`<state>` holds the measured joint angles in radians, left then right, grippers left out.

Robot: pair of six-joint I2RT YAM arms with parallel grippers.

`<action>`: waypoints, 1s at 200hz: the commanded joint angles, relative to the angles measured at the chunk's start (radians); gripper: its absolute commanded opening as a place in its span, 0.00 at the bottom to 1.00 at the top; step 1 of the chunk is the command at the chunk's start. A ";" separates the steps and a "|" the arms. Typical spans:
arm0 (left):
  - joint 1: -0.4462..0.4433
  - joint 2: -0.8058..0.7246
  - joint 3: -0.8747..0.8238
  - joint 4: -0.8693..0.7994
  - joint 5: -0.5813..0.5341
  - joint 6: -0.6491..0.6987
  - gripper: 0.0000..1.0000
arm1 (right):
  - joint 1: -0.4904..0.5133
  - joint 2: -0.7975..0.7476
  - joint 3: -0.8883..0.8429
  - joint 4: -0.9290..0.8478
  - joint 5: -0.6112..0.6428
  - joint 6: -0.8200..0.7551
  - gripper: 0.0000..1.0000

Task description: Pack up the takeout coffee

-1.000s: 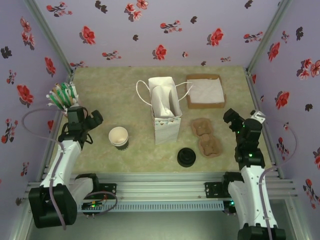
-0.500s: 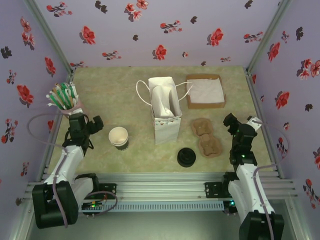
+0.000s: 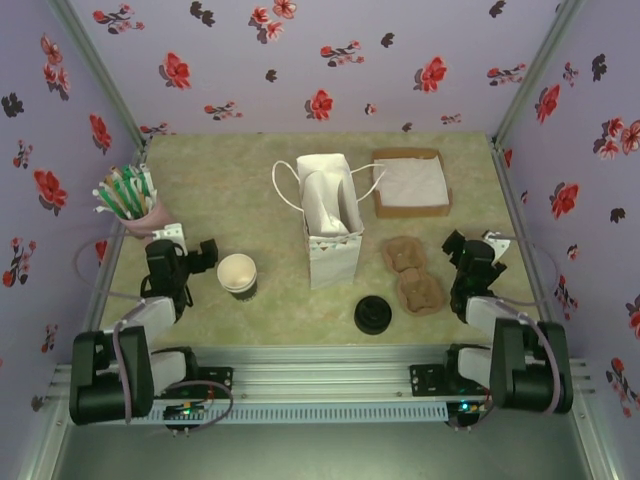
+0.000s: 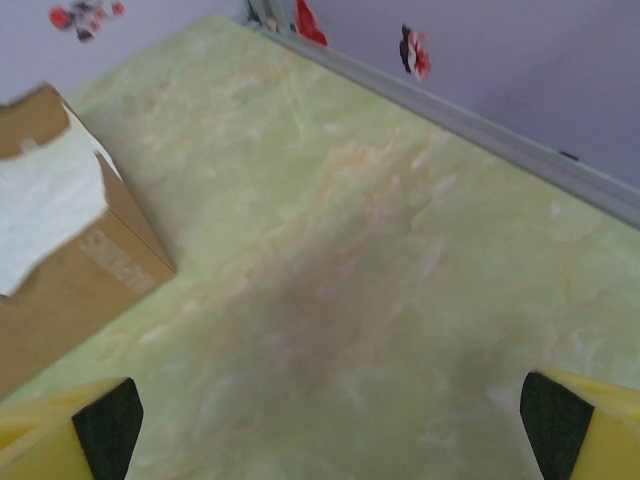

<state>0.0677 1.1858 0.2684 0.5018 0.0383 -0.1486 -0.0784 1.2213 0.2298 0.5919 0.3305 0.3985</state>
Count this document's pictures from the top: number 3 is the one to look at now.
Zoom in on paper cup stack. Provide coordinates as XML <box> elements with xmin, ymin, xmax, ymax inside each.
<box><xmin>216</xmin><ymin>253</ymin><xmax>259</xmax><ymax>304</ymax></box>

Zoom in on brown pulp cup carrier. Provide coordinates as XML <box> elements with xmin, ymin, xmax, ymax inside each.
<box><xmin>380</xmin><ymin>236</ymin><xmax>448</xmax><ymax>319</ymax></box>

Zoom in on black cup lid stack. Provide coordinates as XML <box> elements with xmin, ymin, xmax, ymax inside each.
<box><xmin>352</xmin><ymin>295</ymin><xmax>393</xmax><ymax>336</ymax></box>

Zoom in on white paper napkin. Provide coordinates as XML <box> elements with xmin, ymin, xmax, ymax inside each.
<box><xmin>302</xmin><ymin>169</ymin><xmax>349</xmax><ymax>237</ymax></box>

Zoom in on white paper bag with handles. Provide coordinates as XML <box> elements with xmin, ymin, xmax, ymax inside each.
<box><xmin>271</xmin><ymin>152</ymin><xmax>386</xmax><ymax>291</ymax></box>

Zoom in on brown cardboard napkin tray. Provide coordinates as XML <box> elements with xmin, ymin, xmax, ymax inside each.
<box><xmin>370</xmin><ymin>148</ymin><xmax>455</xmax><ymax>219</ymax></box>

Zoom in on white napkin stack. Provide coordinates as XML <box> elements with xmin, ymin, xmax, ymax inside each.
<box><xmin>374</xmin><ymin>157</ymin><xmax>450</xmax><ymax>209</ymax></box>

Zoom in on right controller board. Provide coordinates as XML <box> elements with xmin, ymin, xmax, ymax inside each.
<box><xmin>446</xmin><ymin>398</ymin><xmax>490</xmax><ymax>429</ymax></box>

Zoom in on controller board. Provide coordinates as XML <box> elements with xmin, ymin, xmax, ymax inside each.
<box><xmin>446</xmin><ymin>398</ymin><xmax>490</xmax><ymax>429</ymax></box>
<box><xmin>163</xmin><ymin>401</ymin><xmax>211</xmax><ymax>431</ymax></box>

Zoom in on left controller board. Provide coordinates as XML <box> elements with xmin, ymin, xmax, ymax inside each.
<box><xmin>163</xmin><ymin>401</ymin><xmax>211</xmax><ymax>431</ymax></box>

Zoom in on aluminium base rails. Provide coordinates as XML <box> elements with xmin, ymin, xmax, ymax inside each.
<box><xmin>49</xmin><ymin>344</ymin><xmax>599</xmax><ymax>401</ymax></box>

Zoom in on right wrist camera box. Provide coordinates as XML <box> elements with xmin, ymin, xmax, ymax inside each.
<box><xmin>482</xmin><ymin>229</ymin><xmax>511</xmax><ymax>266</ymax></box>

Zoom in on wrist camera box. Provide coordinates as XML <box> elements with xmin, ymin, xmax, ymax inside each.
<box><xmin>152</xmin><ymin>223</ymin><xmax>184</xmax><ymax>246</ymax></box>
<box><xmin>482</xmin><ymin>229</ymin><xmax>511</xmax><ymax>266</ymax></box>

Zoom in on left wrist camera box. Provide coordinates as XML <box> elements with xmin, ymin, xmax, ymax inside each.
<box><xmin>152</xmin><ymin>223</ymin><xmax>184</xmax><ymax>246</ymax></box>

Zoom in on right aluminium side rail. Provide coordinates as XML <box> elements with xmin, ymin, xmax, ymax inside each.
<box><xmin>491</xmin><ymin>134</ymin><xmax>571</xmax><ymax>361</ymax></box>

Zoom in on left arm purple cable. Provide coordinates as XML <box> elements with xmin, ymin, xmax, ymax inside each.
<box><xmin>73</xmin><ymin>229</ymin><xmax>164</xmax><ymax>426</ymax></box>

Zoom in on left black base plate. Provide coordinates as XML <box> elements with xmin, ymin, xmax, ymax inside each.
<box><xmin>143</xmin><ymin>366</ymin><xmax>235</xmax><ymax>401</ymax></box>

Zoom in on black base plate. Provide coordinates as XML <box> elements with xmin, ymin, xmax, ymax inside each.
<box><xmin>143</xmin><ymin>366</ymin><xmax>235</xmax><ymax>401</ymax></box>
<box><xmin>408</xmin><ymin>363</ymin><xmax>501</xmax><ymax>399</ymax></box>

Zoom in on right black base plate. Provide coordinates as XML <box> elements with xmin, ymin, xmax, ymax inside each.
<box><xmin>408</xmin><ymin>363</ymin><xmax>501</xmax><ymax>399</ymax></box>

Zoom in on white slotted cable duct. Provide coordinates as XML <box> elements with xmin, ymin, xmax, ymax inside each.
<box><xmin>149</xmin><ymin>403</ymin><xmax>449</xmax><ymax>424</ymax></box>

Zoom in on right aluminium corner post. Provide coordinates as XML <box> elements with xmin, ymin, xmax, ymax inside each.
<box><xmin>492</xmin><ymin>0</ymin><xmax>586</xmax><ymax>146</ymax></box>

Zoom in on aluminium corner post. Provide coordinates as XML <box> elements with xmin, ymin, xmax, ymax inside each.
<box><xmin>47</xmin><ymin>0</ymin><xmax>151</xmax><ymax>151</ymax></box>
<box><xmin>492</xmin><ymin>0</ymin><xmax>586</xmax><ymax>146</ymax></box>

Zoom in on left aluminium corner post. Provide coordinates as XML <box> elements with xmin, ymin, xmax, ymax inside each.
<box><xmin>47</xmin><ymin>0</ymin><xmax>151</xmax><ymax>151</ymax></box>

